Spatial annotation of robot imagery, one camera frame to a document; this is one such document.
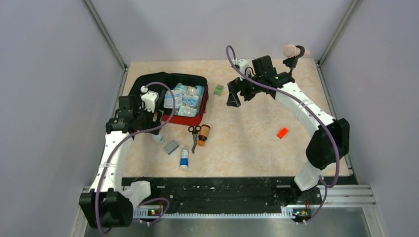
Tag grey blue pill blister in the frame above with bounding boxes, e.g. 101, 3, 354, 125
164, 140, 179, 155

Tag teal gauze packet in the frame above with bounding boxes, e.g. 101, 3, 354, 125
177, 106, 199, 118

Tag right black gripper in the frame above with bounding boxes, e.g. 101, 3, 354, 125
227, 71, 263, 108

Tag amber medicine bottle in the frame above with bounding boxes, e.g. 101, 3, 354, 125
198, 124, 210, 146

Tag blue cotton swab bag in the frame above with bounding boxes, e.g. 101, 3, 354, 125
174, 83, 205, 108

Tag small green box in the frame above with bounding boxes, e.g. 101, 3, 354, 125
214, 84, 224, 96

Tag clear white cap bottle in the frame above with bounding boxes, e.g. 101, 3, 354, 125
152, 134, 165, 144

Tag red black medicine kit bag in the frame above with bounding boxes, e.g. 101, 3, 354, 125
126, 72, 209, 126

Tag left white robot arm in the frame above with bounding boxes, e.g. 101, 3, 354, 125
79, 92, 164, 230

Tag blue white plaster packet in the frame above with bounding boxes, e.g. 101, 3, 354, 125
181, 94, 200, 108

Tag orange red block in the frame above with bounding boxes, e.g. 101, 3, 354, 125
277, 127, 289, 139

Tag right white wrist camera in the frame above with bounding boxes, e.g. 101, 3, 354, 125
234, 59, 249, 80

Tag white blue spray bottle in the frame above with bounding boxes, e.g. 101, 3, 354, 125
179, 146, 189, 170

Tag white blue dressing pouch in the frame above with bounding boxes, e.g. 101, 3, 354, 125
164, 89, 182, 109

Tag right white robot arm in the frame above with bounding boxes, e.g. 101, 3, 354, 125
227, 55, 350, 203

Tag black handled scissors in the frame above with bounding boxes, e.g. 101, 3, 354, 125
188, 125, 201, 154

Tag black microphone stand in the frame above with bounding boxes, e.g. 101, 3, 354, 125
283, 44, 311, 76

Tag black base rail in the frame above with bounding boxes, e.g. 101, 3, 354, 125
123, 176, 323, 215

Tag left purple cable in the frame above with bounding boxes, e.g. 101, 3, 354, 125
94, 81, 177, 236

